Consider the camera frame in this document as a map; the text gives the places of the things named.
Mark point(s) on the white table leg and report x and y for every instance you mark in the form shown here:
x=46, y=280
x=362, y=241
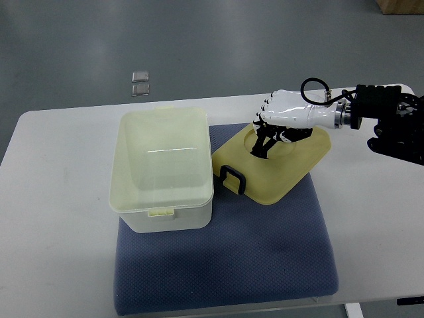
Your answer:
x=353, y=310

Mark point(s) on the black bracket at table edge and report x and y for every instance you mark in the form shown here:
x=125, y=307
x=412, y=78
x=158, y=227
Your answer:
x=410, y=301

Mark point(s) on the white storage box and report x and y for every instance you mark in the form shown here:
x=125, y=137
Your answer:
x=162, y=177

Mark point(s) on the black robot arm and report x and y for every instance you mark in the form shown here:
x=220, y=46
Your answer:
x=399, y=115

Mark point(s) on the upper metal floor plate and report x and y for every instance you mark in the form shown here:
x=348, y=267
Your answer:
x=140, y=76

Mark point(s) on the blue grey cushion mat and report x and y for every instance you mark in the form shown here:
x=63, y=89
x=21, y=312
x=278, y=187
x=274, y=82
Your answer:
x=248, y=253

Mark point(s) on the wooden box corner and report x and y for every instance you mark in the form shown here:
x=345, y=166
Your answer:
x=401, y=7

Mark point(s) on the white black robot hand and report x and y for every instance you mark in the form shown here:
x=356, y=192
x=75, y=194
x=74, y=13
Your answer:
x=290, y=116

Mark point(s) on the yellow box lid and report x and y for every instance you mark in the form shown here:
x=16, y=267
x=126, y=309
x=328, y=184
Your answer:
x=265, y=181

